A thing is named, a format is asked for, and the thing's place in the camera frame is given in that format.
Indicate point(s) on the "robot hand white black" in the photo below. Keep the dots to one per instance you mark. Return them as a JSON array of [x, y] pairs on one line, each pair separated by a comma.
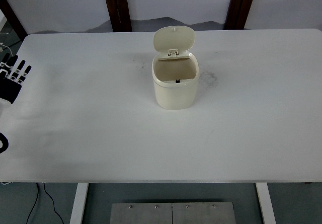
[[8, 89]]

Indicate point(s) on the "cream plastic trash bin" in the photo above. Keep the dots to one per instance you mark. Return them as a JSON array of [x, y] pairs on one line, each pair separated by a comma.
[[174, 95]]

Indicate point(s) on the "white table leg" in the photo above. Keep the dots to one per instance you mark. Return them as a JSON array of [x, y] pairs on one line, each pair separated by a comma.
[[79, 204], [265, 204]]

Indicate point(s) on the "grey metal plate with screws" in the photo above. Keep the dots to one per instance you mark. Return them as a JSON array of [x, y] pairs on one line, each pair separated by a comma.
[[151, 215]]

